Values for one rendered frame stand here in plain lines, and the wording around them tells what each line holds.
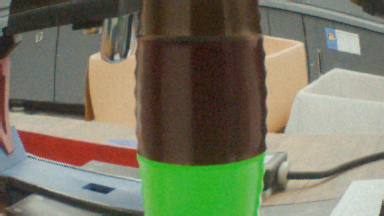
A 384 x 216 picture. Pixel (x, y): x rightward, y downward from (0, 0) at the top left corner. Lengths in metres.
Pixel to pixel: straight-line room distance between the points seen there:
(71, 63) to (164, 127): 5.48
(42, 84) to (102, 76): 2.92
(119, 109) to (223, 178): 2.71
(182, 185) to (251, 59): 0.04
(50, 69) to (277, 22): 1.40
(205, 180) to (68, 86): 5.51
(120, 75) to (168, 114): 2.70
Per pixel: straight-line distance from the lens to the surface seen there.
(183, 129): 0.32
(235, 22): 0.32
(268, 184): 0.96
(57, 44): 5.87
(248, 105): 0.32
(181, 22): 0.32
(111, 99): 3.04
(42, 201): 0.62
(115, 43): 0.56
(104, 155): 0.92
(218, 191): 0.33
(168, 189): 0.33
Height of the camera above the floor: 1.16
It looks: 11 degrees down
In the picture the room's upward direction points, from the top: 1 degrees counter-clockwise
